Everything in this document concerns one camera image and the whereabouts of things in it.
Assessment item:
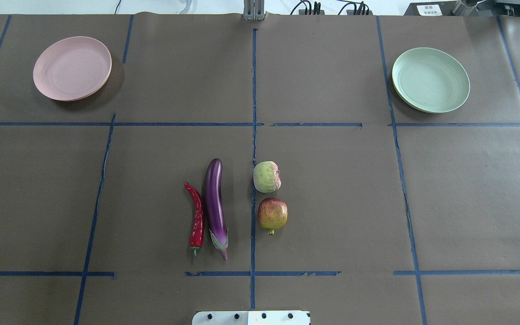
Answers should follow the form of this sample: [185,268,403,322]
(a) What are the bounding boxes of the black cables on desk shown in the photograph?
[290,0,372,16]

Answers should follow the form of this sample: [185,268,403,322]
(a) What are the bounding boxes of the red chili pepper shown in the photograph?
[184,182,205,256]

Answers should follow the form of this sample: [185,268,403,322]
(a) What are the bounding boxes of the aluminium frame post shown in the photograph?
[243,0,266,21]

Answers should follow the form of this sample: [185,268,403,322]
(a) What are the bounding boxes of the green pink guava fruit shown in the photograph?
[252,161,281,193]

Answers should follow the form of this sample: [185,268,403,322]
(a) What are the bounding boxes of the purple eggplant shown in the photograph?
[204,158,229,261]

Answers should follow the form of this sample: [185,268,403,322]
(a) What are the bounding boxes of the grey device with label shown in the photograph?
[403,0,456,16]

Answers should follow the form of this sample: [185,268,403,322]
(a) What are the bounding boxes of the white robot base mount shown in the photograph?
[191,310,311,325]

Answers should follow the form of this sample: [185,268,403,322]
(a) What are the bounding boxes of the pink plate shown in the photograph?
[32,36,113,102]

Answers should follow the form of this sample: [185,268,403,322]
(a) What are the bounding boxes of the red yellow pomegranate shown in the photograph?
[257,198,288,235]

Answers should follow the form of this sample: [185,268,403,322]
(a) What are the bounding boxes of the green plate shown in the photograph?
[391,47,471,114]

